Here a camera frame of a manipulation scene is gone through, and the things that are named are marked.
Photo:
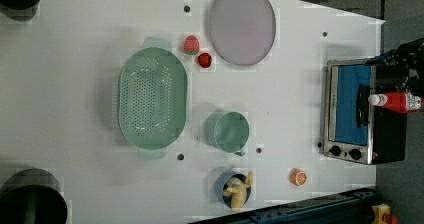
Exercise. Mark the dark red strawberry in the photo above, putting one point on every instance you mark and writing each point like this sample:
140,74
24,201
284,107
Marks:
205,60

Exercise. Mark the grey round plate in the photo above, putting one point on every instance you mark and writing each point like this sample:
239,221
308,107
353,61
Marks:
242,31

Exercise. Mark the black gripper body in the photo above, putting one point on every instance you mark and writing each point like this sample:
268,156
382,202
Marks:
401,68

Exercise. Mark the black oven door handle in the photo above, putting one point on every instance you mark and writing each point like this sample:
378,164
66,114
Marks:
362,105

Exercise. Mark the orange slice toy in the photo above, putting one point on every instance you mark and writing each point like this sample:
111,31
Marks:
298,177

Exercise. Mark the green perforated colander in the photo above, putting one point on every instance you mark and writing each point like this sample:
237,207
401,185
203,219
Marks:
153,86

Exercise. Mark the red ketchup bottle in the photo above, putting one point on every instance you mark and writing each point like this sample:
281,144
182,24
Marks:
400,102

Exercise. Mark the black cylinder lower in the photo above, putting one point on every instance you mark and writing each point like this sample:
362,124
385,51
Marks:
32,196

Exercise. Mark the silver toaster oven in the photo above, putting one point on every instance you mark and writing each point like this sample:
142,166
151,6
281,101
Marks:
383,140

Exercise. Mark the peeled banana toy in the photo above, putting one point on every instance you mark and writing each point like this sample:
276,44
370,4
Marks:
237,191

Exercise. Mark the blue metal frame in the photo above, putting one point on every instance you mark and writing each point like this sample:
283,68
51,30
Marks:
350,207

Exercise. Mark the light red strawberry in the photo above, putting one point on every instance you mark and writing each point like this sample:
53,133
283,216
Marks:
191,45

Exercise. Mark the green mug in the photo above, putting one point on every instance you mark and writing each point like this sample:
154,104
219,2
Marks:
227,131

